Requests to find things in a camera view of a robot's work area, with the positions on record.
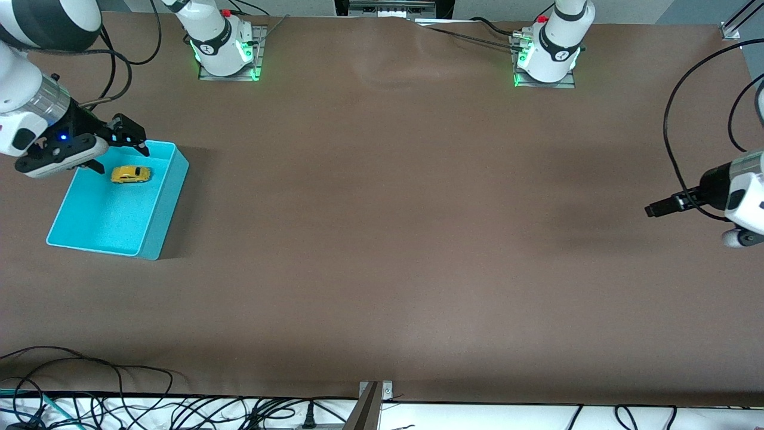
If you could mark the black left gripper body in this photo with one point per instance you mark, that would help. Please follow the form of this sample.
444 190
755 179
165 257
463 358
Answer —
710 183

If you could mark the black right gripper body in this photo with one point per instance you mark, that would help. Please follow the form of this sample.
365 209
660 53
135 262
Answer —
82 124

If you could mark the yellow beetle toy car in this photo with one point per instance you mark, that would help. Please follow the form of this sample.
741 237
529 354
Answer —
130 174

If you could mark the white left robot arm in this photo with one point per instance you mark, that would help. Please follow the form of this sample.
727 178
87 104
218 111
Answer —
558 42

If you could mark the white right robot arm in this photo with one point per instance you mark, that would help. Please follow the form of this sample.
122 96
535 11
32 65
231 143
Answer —
18 77

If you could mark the turquoise plastic bin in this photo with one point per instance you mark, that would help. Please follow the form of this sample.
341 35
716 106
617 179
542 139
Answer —
107 221

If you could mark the brown table cover mat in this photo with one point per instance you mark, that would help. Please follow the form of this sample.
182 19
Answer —
382 239

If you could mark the black power plug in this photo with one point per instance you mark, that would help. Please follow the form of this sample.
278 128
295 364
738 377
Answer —
308 418

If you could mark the grey metal base plate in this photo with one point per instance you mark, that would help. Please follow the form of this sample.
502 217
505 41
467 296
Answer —
204 74
567 84

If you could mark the aluminium profile frame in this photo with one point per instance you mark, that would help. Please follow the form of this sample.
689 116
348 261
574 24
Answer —
737 24

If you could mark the black metal frame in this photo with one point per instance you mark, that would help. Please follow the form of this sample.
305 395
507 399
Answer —
444 9

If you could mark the grey metal camera mount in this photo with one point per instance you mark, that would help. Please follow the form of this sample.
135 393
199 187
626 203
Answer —
367 412

